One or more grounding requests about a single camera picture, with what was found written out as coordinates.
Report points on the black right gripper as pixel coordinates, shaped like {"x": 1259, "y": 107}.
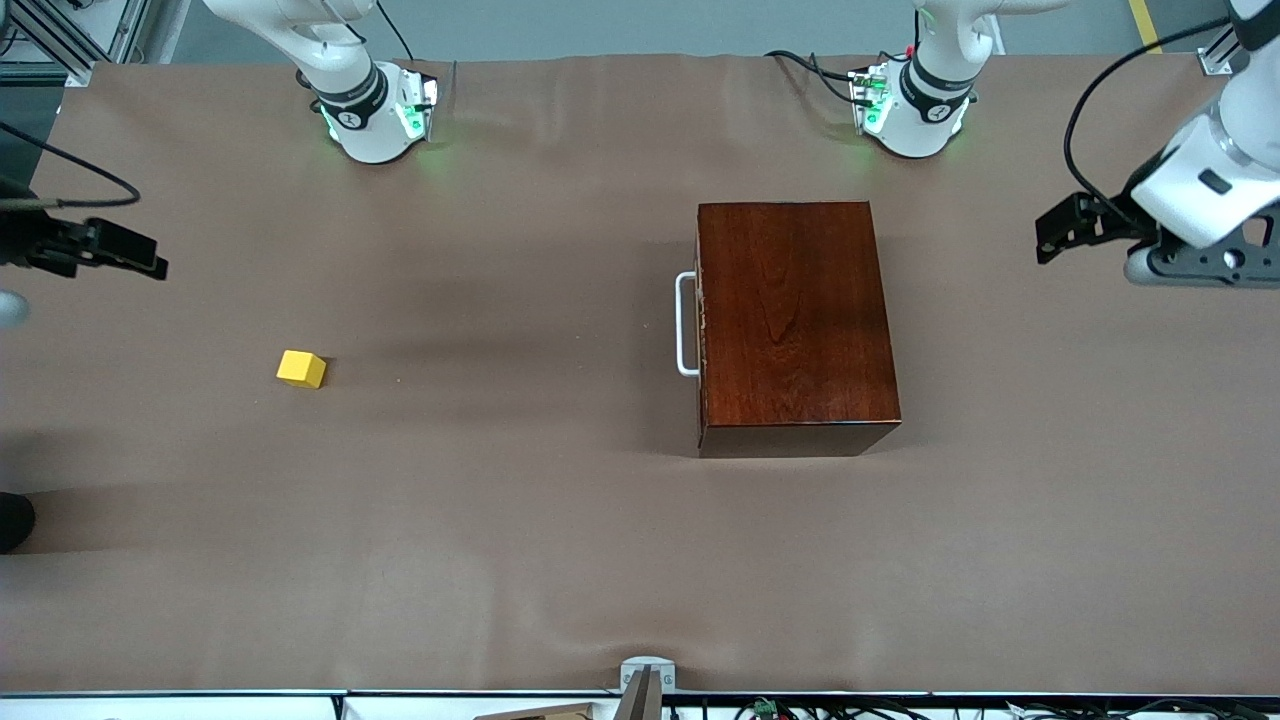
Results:
{"x": 30, "y": 246}

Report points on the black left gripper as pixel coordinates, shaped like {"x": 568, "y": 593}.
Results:
{"x": 1112, "y": 218}

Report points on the yellow cube block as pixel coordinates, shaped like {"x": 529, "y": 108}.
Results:
{"x": 300, "y": 368}

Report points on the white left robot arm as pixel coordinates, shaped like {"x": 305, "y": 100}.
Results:
{"x": 925, "y": 120}

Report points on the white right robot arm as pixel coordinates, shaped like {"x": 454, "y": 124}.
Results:
{"x": 365, "y": 130}

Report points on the yellow floor tape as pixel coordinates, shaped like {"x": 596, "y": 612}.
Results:
{"x": 1147, "y": 25}

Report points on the dark red wooden cabinet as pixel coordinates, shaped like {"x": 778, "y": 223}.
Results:
{"x": 800, "y": 320}

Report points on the black rounded object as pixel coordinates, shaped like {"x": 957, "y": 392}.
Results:
{"x": 14, "y": 522}

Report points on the brown table cloth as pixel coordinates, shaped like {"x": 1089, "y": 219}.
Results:
{"x": 400, "y": 500}

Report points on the light brown wooden board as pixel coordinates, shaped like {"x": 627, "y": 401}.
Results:
{"x": 545, "y": 713}

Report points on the aluminium frame profile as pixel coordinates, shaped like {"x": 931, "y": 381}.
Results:
{"x": 1218, "y": 58}
{"x": 70, "y": 40}

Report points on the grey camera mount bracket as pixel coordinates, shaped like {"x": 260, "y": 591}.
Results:
{"x": 647, "y": 672}

